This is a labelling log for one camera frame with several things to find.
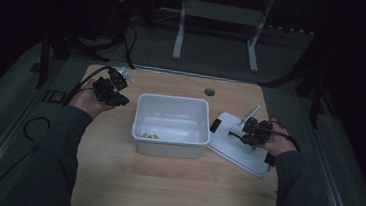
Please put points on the white plastic storage box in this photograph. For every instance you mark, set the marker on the white plastic storage box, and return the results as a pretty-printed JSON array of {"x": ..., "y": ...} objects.
[{"x": 167, "y": 145}]

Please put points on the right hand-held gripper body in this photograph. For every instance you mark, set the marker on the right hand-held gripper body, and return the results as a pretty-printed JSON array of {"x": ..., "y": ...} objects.
[{"x": 259, "y": 131}]

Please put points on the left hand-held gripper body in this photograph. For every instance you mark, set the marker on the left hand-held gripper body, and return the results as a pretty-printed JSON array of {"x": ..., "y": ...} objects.
[{"x": 109, "y": 83}]

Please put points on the person's left hand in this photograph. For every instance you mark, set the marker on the person's left hand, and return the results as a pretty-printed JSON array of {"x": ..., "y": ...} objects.
[{"x": 87, "y": 103}]

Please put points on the white box lid black latches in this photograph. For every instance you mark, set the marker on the white box lid black latches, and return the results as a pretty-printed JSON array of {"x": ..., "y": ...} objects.
[{"x": 233, "y": 151}]

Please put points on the black metal stand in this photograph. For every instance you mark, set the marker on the black metal stand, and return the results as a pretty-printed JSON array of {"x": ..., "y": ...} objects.
[
  {"x": 316, "y": 88},
  {"x": 55, "y": 45}
]

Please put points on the person's right hand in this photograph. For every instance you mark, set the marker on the person's right hand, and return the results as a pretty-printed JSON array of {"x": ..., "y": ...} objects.
[{"x": 281, "y": 141}]

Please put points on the white metal stand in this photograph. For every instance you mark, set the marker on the white metal stand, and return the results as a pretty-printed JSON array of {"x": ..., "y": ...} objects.
[{"x": 219, "y": 12}]

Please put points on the grey round table grommet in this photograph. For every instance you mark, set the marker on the grey round table grommet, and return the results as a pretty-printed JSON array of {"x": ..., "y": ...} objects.
[{"x": 209, "y": 92}]

